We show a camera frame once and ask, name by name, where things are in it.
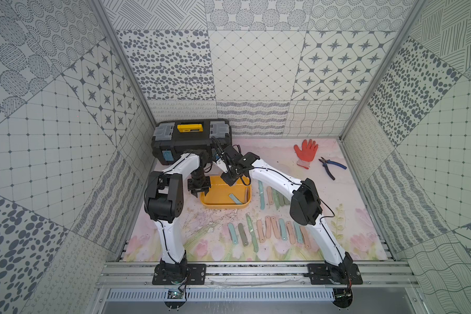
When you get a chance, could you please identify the grey green knife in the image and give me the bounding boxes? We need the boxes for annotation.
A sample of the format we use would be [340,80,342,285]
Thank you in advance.
[238,223,249,247]

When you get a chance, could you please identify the aluminium frame rail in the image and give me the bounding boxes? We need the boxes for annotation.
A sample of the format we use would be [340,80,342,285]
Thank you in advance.
[96,261,419,288]

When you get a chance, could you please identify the red work glove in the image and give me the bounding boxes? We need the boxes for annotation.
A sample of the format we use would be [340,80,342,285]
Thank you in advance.
[294,139,319,169]

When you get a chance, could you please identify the pale pink knife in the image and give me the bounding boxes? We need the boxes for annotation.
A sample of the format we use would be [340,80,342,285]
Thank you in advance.
[265,216,272,239]

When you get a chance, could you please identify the green sheath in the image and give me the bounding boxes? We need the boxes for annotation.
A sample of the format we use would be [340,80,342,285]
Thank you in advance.
[278,193,286,206]

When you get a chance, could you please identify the blue handled pliers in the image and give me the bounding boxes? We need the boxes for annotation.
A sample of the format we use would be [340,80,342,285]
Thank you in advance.
[319,157,347,181]

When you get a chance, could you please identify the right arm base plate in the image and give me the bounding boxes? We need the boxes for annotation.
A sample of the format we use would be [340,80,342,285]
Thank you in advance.
[304,263,363,285]

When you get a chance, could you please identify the long teal knife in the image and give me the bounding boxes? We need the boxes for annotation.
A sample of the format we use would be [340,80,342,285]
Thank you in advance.
[258,181,266,210]

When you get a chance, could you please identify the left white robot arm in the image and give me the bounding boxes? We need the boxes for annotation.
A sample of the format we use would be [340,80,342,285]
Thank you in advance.
[144,150,211,284]

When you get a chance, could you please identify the teal fruit knife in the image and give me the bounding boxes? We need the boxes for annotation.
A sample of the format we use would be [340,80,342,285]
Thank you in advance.
[229,194,243,205]

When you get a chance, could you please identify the beige pink knife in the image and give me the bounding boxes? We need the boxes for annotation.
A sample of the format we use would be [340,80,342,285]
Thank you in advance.
[256,219,266,243]

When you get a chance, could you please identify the black plastic toolbox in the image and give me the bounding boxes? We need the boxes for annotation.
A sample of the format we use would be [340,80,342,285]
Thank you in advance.
[151,119,232,166]

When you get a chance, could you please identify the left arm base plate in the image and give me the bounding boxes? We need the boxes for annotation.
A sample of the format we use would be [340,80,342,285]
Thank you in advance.
[152,262,207,285]

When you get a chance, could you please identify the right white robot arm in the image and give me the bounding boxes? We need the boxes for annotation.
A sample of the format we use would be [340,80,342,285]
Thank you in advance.
[211,138,353,288]

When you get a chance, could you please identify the long green knife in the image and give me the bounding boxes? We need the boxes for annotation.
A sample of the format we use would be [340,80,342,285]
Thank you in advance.
[245,214,259,253]

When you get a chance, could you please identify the green fruit knife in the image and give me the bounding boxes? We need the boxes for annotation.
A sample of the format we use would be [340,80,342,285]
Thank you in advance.
[272,189,281,210]

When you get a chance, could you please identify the light teal folding knife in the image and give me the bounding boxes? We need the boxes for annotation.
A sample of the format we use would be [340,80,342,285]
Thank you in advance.
[228,222,239,245]

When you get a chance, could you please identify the floral pink table mat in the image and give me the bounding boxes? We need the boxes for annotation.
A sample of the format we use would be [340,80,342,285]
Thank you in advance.
[121,138,389,262]

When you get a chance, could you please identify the yellow plastic storage box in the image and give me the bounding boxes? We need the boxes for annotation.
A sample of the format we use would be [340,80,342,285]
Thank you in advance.
[200,175,252,209]

